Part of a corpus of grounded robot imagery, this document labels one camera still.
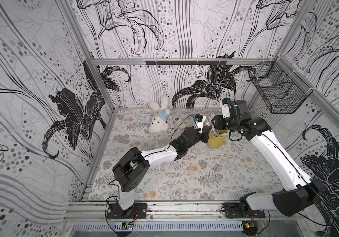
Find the yellow plastic cup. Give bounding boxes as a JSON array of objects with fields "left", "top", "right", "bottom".
[{"left": 207, "top": 130, "right": 228, "bottom": 149}]

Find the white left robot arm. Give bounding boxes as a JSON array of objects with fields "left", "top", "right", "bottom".
[{"left": 113, "top": 125, "right": 212, "bottom": 211}]

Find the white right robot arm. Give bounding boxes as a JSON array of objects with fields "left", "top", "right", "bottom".
[{"left": 212, "top": 98, "right": 326, "bottom": 217}]

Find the white remote with screen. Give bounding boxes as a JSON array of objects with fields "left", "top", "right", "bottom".
[{"left": 173, "top": 116, "right": 184, "bottom": 125}]

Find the white remote control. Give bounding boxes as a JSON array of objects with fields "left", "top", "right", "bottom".
[{"left": 166, "top": 115, "right": 175, "bottom": 135}]

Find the white teddy bear blue shirt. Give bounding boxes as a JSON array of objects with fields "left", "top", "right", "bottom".
[{"left": 148, "top": 96, "right": 171, "bottom": 133}]

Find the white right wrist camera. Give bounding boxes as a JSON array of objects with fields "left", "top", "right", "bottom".
[{"left": 220, "top": 98, "right": 231, "bottom": 118}]

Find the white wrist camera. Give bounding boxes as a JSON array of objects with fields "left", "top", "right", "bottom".
[
  {"left": 220, "top": 98, "right": 231, "bottom": 118},
  {"left": 194, "top": 114, "right": 206, "bottom": 133}
]

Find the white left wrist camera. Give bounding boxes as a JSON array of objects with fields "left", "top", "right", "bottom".
[{"left": 194, "top": 114, "right": 206, "bottom": 133}]

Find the black wire basket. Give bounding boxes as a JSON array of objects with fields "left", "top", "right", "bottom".
[{"left": 248, "top": 62, "right": 313, "bottom": 114}]

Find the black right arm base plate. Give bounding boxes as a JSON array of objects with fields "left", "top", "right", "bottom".
[{"left": 220, "top": 202, "right": 266, "bottom": 220}]

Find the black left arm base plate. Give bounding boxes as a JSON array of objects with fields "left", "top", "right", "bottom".
[{"left": 106, "top": 203, "right": 147, "bottom": 220}]

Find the grey slotted cable duct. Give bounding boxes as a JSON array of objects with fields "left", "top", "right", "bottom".
[{"left": 73, "top": 221, "right": 244, "bottom": 232}]

